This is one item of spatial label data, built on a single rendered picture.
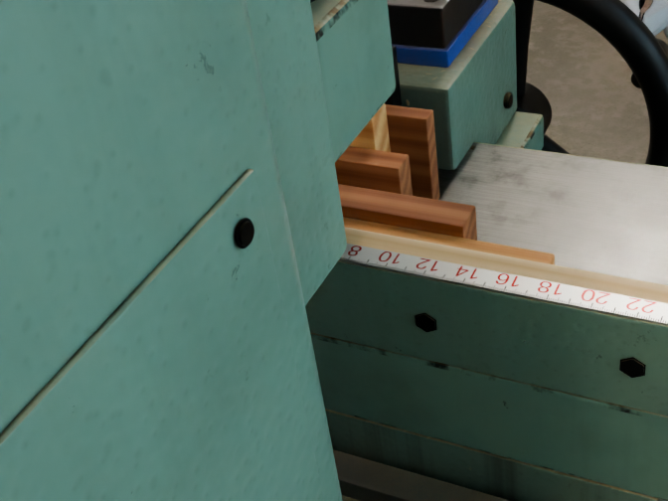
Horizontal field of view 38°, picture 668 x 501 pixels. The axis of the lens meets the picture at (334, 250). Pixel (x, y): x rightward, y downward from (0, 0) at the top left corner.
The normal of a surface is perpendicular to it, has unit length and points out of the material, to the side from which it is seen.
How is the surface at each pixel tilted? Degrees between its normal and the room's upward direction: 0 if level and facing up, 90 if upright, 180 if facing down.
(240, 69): 90
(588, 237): 0
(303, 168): 90
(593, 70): 0
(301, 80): 90
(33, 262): 90
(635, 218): 0
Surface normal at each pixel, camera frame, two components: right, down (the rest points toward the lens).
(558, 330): -0.43, 0.58
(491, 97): 0.89, 0.17
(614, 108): -0.13, -0.80
